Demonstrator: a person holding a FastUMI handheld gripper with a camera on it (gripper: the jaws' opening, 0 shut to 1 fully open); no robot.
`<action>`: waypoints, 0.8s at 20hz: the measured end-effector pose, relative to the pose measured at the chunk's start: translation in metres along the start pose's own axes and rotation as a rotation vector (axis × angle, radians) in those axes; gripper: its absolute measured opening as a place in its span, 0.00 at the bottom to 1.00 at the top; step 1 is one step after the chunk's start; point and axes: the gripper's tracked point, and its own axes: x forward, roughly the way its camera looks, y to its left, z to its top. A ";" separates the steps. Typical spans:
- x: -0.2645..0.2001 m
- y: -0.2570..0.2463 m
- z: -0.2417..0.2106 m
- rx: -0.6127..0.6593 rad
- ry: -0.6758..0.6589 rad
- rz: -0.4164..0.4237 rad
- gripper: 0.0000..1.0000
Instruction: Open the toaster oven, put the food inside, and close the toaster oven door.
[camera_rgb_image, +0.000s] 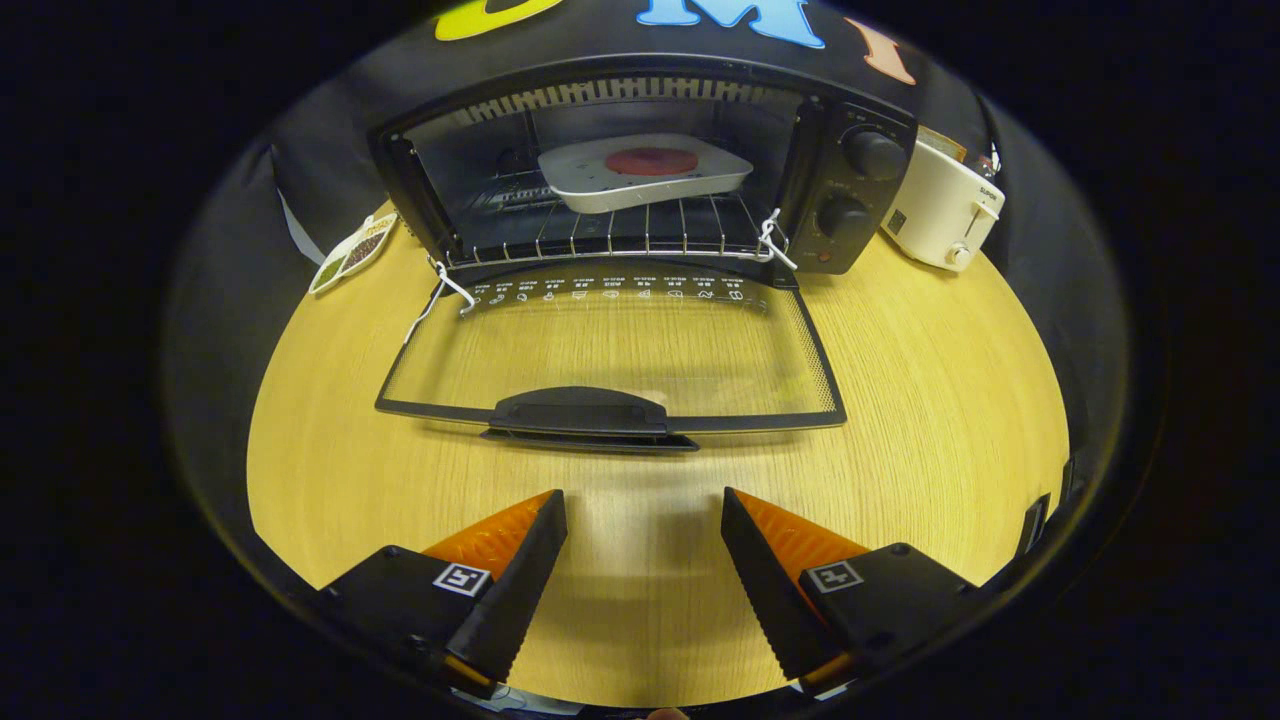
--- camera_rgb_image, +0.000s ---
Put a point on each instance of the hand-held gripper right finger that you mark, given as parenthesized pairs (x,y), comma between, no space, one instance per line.
(760,590)

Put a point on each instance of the white pop-up toaster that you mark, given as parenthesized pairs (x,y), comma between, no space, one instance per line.
(935,210)

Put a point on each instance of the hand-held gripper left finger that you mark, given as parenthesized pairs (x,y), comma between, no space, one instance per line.
(515,590)

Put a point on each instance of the brown bread slice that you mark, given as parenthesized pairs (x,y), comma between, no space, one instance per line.
(942,145)

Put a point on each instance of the red label water bottle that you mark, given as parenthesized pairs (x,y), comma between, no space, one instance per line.
(985,163)

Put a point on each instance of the black toaster oven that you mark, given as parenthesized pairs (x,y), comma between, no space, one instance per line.
(860,200)

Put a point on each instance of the divided white bean dish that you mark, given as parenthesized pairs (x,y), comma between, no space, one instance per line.
(350,255)

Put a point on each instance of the square white plate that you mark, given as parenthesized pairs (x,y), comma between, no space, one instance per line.
(600,185)

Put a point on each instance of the pink ham slice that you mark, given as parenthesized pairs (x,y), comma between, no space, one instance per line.
(650,162)

